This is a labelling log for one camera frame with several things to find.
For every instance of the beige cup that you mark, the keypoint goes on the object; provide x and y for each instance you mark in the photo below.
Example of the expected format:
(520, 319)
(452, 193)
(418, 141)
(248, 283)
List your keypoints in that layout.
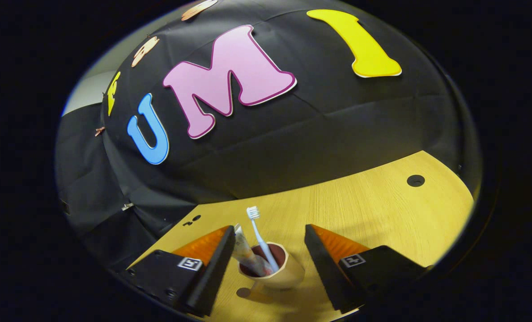
(292, 273)

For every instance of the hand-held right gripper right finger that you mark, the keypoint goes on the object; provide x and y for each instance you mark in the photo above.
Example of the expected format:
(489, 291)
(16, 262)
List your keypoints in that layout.
(321, 268)

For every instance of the wooden desktop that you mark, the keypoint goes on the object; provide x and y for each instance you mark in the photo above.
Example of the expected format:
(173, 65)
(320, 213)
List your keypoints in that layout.
(373, 210)

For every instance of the copper cloth clip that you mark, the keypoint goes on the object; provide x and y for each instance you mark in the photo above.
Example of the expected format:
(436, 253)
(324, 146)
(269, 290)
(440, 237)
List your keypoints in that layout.
(99, 131)

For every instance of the white toothbrush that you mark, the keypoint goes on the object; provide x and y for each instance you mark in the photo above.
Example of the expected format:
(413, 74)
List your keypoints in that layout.
(259, 235)

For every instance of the black backdrop cloth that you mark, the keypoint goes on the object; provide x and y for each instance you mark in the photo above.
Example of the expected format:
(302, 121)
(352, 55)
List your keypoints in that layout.
(292, 129)

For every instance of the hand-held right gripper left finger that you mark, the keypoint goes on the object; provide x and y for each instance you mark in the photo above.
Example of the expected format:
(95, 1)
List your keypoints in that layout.
(216, 268)

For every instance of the white toothpaste tube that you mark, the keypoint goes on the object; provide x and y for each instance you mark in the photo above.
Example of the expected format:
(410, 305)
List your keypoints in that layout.
(243, 248)

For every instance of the black round desk grommet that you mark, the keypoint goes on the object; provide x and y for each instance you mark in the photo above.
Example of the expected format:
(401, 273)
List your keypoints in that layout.
(415, 180)

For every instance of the white cloth clip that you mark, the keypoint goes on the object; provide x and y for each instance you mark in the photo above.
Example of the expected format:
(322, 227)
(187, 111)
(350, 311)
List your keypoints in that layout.
(127, 206)

